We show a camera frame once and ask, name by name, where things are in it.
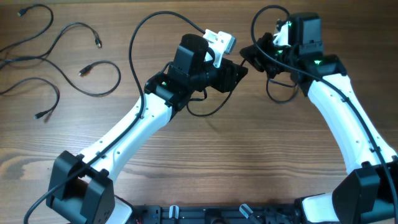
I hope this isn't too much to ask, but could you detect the black cable small plug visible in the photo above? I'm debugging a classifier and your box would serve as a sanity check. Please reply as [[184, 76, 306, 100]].
[[185, 58, 247, 118]]

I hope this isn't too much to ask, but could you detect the black cable gold plug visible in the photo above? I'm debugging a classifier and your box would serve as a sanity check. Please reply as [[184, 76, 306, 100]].
[[0, 57, 122, 121]]

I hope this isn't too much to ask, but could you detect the black usb cable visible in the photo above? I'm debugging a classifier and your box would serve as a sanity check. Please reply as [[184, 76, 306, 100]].
[[0, 3, 103, 71]]

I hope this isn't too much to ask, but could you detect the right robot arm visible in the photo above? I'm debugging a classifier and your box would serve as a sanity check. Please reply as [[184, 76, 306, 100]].
[[240, 12, 397, 223]]

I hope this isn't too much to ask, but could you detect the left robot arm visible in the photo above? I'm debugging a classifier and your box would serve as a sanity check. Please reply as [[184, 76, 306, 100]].
[[45, 30, 248, 224]]

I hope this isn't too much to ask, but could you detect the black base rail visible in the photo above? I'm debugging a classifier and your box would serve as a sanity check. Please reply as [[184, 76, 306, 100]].
[[126, 204, 300, 224]]

